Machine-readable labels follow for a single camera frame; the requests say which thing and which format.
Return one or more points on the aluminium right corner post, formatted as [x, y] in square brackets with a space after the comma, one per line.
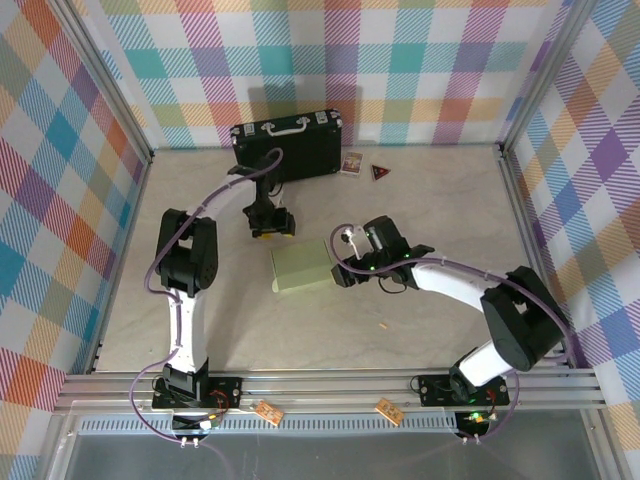
[545, 75]

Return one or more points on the small picture card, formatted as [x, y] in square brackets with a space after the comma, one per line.
[351, 163]

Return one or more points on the small green circuit board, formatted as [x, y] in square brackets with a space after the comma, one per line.
[212, 422]
[475, 416]

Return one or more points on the aluminium right side rail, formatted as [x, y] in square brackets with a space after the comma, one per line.
[526, 225]

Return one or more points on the black red triangular patch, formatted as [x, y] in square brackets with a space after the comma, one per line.
[379, 172]

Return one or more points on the aluminium left side rail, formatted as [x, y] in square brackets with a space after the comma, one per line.
[131, 225]

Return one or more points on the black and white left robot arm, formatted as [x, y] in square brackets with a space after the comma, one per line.
[187, 280]

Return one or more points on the aluminium front frame rail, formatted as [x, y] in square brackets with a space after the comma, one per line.
[325, 387]

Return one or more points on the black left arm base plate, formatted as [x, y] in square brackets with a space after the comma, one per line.
[227, 387]

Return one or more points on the aluminium left corner post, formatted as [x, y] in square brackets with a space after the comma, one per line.
[106, 75]

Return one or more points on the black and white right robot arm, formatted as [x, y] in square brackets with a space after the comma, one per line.
[505, 320]

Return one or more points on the orange printed tag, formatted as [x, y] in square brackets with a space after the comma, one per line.
[389, 411]
[268, 413]

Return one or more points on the aluminium corner post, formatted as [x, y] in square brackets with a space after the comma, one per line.
[545, 75]
[106, 75]

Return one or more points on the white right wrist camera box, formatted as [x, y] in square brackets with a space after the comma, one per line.
[356, 240]

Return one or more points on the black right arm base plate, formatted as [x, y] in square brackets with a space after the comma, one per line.
[432, 390]

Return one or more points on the light green paper box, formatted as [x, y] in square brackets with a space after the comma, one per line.
[300, 267]

